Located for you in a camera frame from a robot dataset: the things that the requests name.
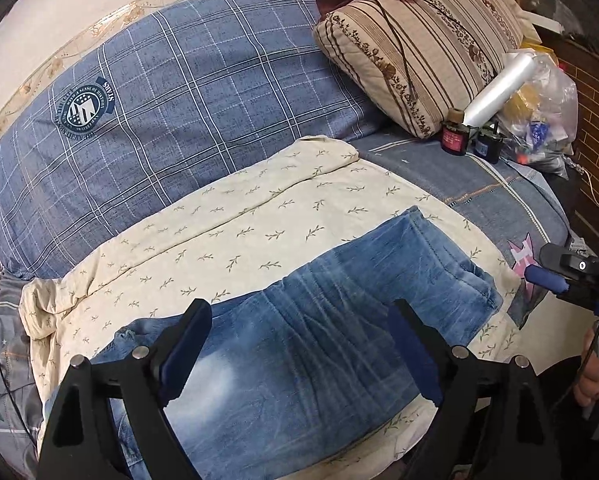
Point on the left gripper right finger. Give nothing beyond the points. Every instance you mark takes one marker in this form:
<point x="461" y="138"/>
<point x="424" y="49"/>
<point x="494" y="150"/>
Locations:
<point x="490" y="414"/>

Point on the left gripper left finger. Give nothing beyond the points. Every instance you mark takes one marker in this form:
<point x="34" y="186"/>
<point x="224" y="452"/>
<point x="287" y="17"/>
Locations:
<point x="80" y="438"/>

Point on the blue denim jeans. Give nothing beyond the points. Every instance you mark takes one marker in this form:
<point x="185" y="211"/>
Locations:
<point x="296" y="372"/>

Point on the person's right hand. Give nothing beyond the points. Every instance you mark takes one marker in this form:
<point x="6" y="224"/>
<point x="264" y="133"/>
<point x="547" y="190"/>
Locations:
<point x="586" y="390"/>

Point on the clear bag of items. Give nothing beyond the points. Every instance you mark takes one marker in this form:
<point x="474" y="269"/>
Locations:
<point x="540" y="120"/>

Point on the blue black small box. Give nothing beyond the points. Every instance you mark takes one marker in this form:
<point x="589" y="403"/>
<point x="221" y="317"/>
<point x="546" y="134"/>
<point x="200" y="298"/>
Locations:
<point x="487" y="144"/>

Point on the red black small box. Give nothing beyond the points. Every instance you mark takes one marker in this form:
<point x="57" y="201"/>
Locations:
<point x="455" y="135"/>

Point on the brown brick-pattern cabinet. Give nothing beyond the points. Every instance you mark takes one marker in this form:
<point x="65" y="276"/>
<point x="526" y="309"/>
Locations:
<point x="581" y="63"/>

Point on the clear plastic bag roll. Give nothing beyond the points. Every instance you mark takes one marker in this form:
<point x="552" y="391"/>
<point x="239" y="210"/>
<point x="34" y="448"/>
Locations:
<point x="519" y="67"/>

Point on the cream leaf-print quilt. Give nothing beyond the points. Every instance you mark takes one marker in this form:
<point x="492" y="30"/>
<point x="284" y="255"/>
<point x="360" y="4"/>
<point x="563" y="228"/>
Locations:
<point x="236" y="235"/>

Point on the beige striped floral pillow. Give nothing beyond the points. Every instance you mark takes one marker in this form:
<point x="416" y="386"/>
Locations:
<point x="417" y="59"/>

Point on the blue plaid duvet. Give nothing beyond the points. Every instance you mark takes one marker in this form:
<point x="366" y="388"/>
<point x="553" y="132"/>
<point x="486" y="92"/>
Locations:
<point x="180" y="99"/>

